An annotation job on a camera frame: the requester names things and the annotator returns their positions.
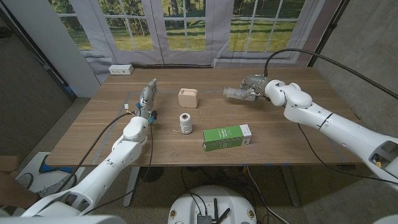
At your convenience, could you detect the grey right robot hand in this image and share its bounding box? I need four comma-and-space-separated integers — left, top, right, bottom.
239, 73, 271, 102

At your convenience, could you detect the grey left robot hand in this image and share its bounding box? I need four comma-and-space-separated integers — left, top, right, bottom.
136, 78, 159, 121

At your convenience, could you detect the large clear plastic syringe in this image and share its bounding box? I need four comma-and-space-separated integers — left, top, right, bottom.
223, 86, 259, 102

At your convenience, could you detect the white right shoulder cover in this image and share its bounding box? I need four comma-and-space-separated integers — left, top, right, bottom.
372, 214, 398, 224

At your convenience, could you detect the white left shoulder cover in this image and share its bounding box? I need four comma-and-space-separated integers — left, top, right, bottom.
0, 214, 127, 224

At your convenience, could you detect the beige rounded box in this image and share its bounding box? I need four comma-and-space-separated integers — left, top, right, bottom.
177, 88, 199, 109

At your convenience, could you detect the green and white package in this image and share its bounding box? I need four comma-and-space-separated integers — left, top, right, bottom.
203, 124, 252, 152

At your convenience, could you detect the brown cardboard box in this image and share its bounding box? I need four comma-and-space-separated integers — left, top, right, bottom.
0, 155, 19, 172

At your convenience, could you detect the white power strip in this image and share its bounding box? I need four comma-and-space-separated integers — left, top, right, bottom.
108, 63, 134, 76

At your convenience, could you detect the printed window backdrop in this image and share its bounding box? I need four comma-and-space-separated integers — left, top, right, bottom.
48, 0, 343, 83

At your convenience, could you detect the black round floor object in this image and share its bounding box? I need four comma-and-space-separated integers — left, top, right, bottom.
139, 167, 165, 184

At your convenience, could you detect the grey table leg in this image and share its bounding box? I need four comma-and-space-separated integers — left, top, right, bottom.
123, 166, 141, 208
279, 164, 302, 208

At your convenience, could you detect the black backdrop stand pole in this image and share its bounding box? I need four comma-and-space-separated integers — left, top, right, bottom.
307, 0, 351, 68

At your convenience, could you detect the white pillar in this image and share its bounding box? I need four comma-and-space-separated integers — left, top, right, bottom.
2, 0, 102, 99

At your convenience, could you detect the white robot torso base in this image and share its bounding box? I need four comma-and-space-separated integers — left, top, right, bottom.
167, 185, 258, 224

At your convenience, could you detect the grey white sneaker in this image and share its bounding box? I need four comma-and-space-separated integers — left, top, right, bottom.
39, 174, 78, 199

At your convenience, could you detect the white floor platform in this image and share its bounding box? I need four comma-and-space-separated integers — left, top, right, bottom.
14, 151, 85, 194

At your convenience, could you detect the black antenna module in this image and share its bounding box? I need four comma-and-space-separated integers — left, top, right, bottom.
197, 197, 231, 224

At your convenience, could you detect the person's lower leg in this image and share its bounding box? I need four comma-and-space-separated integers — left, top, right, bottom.
0, 170, 40, 210

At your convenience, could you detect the white string spool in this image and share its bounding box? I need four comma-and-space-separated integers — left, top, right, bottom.
178, 113, 193, 135

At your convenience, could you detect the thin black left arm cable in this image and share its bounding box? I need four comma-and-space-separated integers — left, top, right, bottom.
82, 123, 155, 216

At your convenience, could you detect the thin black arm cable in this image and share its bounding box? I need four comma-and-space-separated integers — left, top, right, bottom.
82, 123, 155, 216
297, 123, 398, 186

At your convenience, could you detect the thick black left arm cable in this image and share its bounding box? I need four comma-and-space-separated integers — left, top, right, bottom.
54, 111, 133, 194

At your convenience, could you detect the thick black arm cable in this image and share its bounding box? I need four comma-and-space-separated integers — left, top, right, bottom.
54, 111, 133, 194
263, 48, 398, 100

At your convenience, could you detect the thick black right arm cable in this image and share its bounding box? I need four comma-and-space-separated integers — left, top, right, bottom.
263, 48, 398, 100

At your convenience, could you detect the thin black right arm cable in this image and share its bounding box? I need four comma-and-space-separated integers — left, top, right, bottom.
297, 123, 398, 186

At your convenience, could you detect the black torso cable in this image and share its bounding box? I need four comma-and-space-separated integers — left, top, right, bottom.
181, 167, 208, 215

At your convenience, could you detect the white floor cable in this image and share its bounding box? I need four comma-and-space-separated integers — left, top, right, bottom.
245, 166, 290, 224

